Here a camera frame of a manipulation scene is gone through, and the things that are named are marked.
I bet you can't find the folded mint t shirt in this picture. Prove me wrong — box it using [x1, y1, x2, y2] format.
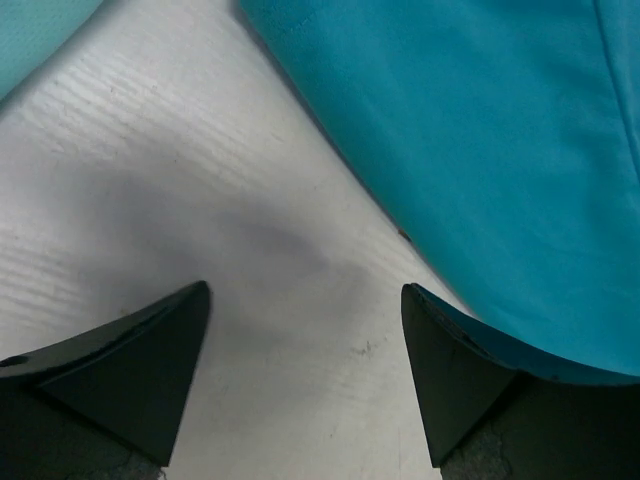
[0, 0, 102, 99]

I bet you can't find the teal t shirt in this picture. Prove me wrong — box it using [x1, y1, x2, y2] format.
[241, 1, 639, 384]

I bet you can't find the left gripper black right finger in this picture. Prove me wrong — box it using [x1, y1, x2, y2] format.
[401, 284, 639, 479]

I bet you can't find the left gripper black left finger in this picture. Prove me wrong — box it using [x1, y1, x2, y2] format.
[1, 281, 210, 479]

